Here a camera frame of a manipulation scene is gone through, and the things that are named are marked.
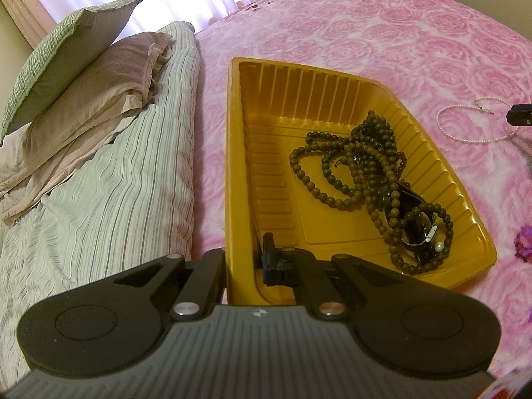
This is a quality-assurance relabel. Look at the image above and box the yellow plastic tray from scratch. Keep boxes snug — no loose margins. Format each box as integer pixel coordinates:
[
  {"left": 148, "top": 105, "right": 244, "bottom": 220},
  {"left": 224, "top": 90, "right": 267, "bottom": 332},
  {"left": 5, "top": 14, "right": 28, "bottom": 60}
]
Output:
[{"left": 224, "top": 56, "right": 498, "bottom": 307}]

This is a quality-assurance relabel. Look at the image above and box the beige pillow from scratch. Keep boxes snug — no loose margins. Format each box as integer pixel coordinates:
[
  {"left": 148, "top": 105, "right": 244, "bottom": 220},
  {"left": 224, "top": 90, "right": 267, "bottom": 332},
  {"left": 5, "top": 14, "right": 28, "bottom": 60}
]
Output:
[{"left": 0, "top": 31, "right": 174, "bottom": 226}]

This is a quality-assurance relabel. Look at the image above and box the striped quilt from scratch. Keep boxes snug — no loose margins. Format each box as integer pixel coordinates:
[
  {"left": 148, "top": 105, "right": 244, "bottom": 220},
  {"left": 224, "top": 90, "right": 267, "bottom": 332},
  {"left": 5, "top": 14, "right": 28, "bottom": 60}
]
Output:
[{"left": 0, "top": 21, "right": 203, "bottom": 384}]

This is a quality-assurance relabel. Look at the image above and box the green pillow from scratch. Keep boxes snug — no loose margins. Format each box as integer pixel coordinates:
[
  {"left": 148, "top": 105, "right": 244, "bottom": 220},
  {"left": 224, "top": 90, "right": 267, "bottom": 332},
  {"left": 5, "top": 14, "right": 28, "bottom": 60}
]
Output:
[{"left": 0, "top": 0, "right": 145, "bottom": 147}]

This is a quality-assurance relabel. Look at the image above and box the white pearl necklace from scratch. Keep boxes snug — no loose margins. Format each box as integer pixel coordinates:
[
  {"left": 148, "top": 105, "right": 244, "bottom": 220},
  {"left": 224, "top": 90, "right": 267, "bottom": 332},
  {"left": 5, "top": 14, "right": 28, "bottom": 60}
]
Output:
[{"left": 436, "top": 96, "right": 520, "bottom": 144}]

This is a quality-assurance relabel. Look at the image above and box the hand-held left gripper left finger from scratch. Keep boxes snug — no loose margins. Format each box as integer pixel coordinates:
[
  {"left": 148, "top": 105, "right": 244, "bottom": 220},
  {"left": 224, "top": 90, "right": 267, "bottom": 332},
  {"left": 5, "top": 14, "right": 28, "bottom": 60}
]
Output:
[{"left": 112, "top": 248, "right": 228, "bottom": 321}]

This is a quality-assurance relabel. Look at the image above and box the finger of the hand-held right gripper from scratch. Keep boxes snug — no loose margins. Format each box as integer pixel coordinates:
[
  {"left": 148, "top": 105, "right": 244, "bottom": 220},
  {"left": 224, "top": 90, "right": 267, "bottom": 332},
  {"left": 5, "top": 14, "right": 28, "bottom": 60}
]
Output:
[{"left": 507, "top": 102, "right": 532, "bottom": 128}]

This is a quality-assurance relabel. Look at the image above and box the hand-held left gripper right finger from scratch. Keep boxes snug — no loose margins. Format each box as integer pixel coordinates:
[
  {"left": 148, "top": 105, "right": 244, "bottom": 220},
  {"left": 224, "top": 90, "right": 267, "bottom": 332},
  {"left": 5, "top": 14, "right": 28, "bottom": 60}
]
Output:
[{"left": 261, "top": 233, "right": 400, "bottom": 321}]

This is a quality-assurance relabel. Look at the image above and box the pink curtain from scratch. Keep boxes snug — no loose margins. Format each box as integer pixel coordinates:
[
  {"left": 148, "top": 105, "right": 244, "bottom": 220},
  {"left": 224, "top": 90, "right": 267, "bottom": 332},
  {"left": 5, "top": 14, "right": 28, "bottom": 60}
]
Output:
[{"left": 0, "top": 0, "right": 57, "bottom": 49}]

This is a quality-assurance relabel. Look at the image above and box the wooden bead necklace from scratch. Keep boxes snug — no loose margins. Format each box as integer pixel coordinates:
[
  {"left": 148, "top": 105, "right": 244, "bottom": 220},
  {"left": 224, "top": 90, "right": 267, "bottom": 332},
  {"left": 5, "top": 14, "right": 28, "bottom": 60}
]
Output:
[{"left": 289, "top": 109, "right": 456, "bottom": 276}]

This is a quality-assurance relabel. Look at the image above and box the black wristwatch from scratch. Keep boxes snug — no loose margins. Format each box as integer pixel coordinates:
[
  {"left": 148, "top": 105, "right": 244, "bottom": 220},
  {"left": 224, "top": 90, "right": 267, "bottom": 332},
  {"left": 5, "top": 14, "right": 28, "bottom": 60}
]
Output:
[{"left": 384, "top": 180, "right": 442, "bottom": 259}]

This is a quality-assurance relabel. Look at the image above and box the pink floral blanket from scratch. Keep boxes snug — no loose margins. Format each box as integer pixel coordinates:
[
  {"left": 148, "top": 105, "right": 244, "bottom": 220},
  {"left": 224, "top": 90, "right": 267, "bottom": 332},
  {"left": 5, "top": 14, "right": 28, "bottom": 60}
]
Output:
[{"left": 189, "top": 0, "right": 532, "bottom": 399}]

